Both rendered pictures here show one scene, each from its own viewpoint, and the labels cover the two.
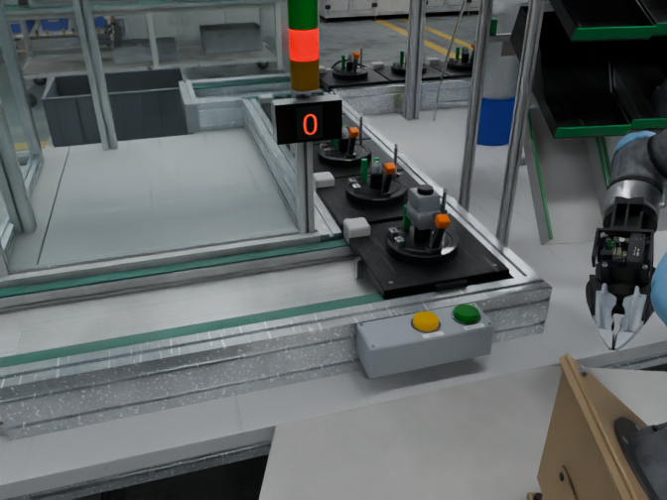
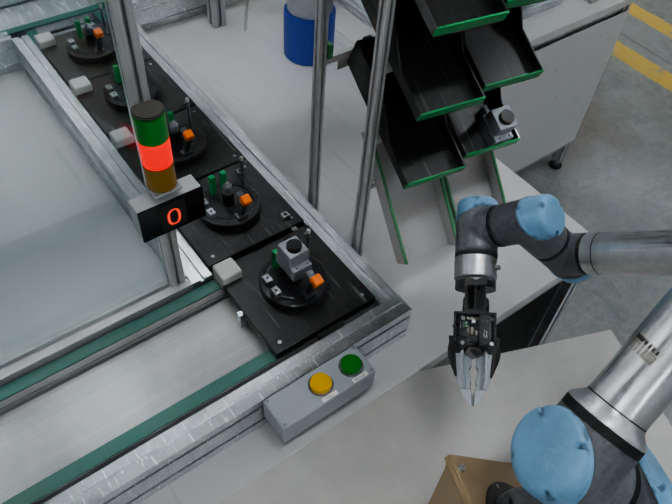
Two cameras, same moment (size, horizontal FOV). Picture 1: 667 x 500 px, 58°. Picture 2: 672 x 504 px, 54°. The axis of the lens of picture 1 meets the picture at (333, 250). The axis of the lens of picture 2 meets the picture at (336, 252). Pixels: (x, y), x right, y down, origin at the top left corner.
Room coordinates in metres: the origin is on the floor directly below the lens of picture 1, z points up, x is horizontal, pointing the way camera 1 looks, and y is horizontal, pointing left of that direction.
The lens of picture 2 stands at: (0.21, 0.10, 2.05)
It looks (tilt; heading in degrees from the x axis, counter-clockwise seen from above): 50 degrees down; 336
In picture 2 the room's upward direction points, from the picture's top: 5 degrees clockwise
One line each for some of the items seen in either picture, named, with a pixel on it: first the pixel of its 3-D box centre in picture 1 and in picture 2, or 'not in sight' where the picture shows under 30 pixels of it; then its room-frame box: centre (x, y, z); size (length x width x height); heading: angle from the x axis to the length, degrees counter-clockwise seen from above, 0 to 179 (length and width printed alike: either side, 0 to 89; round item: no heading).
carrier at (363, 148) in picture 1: (343, 142); (174, 133); (1.48, -0.03, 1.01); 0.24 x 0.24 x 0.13; 16
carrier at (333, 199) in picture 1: (376, 177); (227, 195); (1.24, -0.10, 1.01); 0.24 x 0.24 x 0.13; 16
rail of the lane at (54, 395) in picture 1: (300, 344); (215, 424); (0.77, 0.06, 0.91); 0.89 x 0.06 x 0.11; 106
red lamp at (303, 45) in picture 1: (304, 43); (155, 149); (1.06, 0.05, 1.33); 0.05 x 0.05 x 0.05
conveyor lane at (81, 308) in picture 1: (266, 292); (158, 363); (0.93, 0.13, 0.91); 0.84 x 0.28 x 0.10; 106
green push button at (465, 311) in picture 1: (466, 315); (350, 365); (0.78, -0.21, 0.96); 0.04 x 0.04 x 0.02
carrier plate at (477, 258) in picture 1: (421, 251); (293, 286); (0.99, -0.17, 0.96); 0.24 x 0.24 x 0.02; 16
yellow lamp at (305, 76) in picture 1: (305, 73); (159, 172); (1.06, 0.05, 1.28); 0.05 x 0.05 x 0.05
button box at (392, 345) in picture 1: (424, 338); (320, 392); (0.76, -0.15, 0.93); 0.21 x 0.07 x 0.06; 106
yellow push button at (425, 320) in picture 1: (425, 322); (320, 384); (0.76, -0.15, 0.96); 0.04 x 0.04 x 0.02
